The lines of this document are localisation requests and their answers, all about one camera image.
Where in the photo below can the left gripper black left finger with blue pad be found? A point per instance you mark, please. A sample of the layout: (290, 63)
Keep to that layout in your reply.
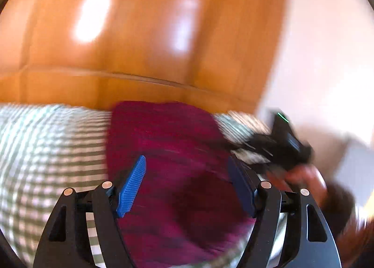
(65, 241)

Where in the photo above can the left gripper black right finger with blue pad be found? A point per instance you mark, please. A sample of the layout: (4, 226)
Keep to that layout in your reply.
(290, 229)

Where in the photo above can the red black floral sweater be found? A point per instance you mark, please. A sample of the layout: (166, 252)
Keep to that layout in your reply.
(186, 210)

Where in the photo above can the dark sleeve forearm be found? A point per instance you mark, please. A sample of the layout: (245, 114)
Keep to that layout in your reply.
(351, 227)

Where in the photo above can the person's right hand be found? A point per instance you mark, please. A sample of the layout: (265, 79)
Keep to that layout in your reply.
(307, 176)

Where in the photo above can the green white checkered bedsheet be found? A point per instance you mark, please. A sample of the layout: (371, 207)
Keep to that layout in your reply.
(47, 148)

